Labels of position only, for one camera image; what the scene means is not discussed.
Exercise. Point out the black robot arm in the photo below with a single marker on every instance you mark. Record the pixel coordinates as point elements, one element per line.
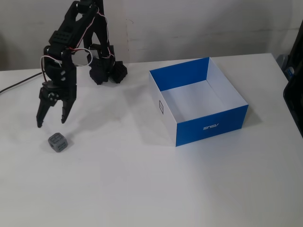
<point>71,23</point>

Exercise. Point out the blue white cardboard box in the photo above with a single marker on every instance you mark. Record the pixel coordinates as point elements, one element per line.
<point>189,132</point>

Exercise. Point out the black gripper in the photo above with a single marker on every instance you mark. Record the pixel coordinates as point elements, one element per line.
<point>66,94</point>

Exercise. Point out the gray block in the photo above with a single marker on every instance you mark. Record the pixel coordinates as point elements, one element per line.
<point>58,142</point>

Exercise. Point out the gray object blue label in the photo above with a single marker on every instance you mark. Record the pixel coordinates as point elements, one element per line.
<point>282,61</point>

